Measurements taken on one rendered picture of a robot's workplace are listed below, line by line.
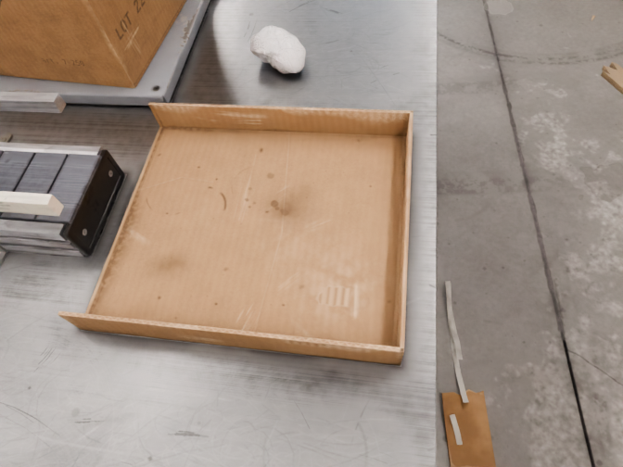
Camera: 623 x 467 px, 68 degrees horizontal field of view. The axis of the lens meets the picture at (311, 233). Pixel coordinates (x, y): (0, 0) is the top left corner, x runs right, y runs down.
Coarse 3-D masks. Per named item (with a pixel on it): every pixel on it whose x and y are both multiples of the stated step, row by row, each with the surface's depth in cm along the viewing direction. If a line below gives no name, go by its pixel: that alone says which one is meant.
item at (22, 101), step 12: (0, 96) 42; (12, 96) 42; (24, 96) 42; (36, 96) 41; (48, 96) 41; (60, 96) 42; (0, 108) 43; (12, 108) 42; (24, 108) 42; (36, 108) 42; (48, 108) 42; (60, 108) 42
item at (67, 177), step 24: (0, 168) 49; (24, 168) 48; (48, 168) 48; (72, 168) 48; (96, 168) 48; (24, 192) 47; (48, 192) 47; (72, 192) 46; (0, 216) 46; (24, 216) 45; (48, 216) 45; (72, 216) 45
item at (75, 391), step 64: (256, 0) 68; (320, 0) 67; (384, 0) 65; (192, 64) 62; (256, 64) 61; (320, 64) 60; (384, 64) 59; (0, 128) 59; (64, 128) 58; (128, 128) 57; (128, 192) 52; (64, 256) 48; (0, 320) 45; (64, 320) 44; (0, 384) 42; (64, 384) 41; (128, 384) 41; (192, 384) 40; (256, 384) 40; (320, 384) 39; (384, 384) 39; (0, 448) 39; (64, 448) 38; (128, 448) 38; (192, 448) 38; (256, 448) 37; (320, 448) 37; (384, 448) 36
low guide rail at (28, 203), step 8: (0, 192) 42; (8, 192) 42; (16, 192) 42; (0, 200) 42; (8, 200) 42; (16, 200) 42; (24, 200) 42; (32, 200) 41; (40, 200) 41; (48, 200) 41; (56, 200) 42; (0, 208) 43; (8, 208) 43; (16, 208) 43; (24, 208) 42; (32, 208) 42; (40, 208) 42; (48, 208) 42; (56, 208) 42
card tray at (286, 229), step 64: (192, 128) 55; (256, 128) 54; (320, 128) 52; (384, 128) 51; (192, 192) 50; (256, 192) 50; (320, 192) 49; (384, 192) 48; (128, 256) 47; (192, 256) 46; (256, 256) 46; (320, 256) 45; (384, 256) 44; (128, 320) 40; (192, 320) 43; (256, 320) 42; (320, 320) 42; (384, 320) 41
